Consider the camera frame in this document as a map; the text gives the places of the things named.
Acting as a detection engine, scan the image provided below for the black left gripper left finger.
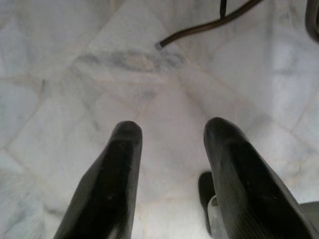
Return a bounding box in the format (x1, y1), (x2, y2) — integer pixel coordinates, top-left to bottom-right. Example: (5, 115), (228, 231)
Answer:
(53, 120), (143, 239)

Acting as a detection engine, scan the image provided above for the robot foot black and white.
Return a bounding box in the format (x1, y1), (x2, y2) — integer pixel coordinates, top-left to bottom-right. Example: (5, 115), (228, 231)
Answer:
(198, 171), (221, 237)

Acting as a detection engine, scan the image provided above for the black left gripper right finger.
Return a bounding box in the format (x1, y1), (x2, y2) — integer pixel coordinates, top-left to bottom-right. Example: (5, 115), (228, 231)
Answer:
(203, 117), (314, 239)

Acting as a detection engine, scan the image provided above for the grey curved chair frame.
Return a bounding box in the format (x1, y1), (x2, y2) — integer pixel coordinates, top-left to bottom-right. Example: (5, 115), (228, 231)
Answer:
(305, 0), (319, 43)

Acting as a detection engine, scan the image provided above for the dark brown curved chair leg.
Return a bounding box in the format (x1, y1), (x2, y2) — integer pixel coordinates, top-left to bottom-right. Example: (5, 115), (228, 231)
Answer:
(159, 0), (265, 48)

